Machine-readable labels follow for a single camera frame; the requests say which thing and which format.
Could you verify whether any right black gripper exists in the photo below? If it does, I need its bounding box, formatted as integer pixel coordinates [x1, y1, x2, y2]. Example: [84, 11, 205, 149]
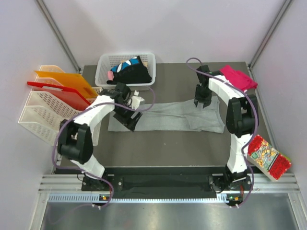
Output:
[195, 84, 212, 108]

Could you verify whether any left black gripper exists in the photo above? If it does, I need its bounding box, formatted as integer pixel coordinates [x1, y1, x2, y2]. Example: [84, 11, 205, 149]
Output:
[113, 101, 142, 132]

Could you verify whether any grey t shirt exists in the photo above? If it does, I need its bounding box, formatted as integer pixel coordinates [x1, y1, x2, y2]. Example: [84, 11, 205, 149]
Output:
[107, 96, 225, 134]

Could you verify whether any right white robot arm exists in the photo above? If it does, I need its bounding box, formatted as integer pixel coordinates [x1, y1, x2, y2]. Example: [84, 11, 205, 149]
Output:
[194, 65, 259, 193]

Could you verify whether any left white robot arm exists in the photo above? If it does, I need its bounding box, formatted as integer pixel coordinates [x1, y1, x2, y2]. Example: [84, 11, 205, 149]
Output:
[57, 83, 145, 191]

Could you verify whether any pink folded t shirt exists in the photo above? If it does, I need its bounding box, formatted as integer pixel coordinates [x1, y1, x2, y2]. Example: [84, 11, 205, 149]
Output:
[220, 65, 258, 92]

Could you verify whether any red plastic folder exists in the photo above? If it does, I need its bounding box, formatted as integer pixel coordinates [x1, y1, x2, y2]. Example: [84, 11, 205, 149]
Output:
[27, 81, 90, 111]

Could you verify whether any black t shirt with print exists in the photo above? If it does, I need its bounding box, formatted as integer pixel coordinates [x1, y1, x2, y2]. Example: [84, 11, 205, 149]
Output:
[106, 56, 152, 85]

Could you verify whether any white plastic laundry basket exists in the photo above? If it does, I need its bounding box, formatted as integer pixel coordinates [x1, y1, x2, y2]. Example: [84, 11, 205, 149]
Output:
[95, 52, 156, 90]

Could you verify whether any orange plastic folder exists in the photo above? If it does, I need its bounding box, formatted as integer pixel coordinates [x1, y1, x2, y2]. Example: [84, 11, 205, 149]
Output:
[35, 70, 98, 99]

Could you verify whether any red patterned book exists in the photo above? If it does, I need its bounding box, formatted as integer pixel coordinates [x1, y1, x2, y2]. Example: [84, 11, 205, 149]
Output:
[247, 135, 292, 182]

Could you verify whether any white plastic file organizer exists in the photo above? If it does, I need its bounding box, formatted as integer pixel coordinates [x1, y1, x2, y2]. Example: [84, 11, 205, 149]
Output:
[17, 65, 102, 147]

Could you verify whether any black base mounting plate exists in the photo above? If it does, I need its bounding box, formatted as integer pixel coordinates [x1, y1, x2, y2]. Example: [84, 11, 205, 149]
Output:
[82, 173, 251, 200]

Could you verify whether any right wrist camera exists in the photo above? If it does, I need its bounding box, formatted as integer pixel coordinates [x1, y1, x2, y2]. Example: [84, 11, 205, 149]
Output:
[197, 65, 211, 84]

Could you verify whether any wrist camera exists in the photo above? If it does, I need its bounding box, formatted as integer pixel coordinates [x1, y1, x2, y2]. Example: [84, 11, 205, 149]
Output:
[127, 90, 145, 110]
[197, 65, 211, 84]

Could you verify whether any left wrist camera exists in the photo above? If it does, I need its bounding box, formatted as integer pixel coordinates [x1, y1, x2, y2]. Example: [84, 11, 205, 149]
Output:
[127, 90, 145, 110]

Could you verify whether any grey slotted cable duct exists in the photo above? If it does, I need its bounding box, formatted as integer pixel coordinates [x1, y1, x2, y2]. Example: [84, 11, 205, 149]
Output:
[47, 193, 240, 203]

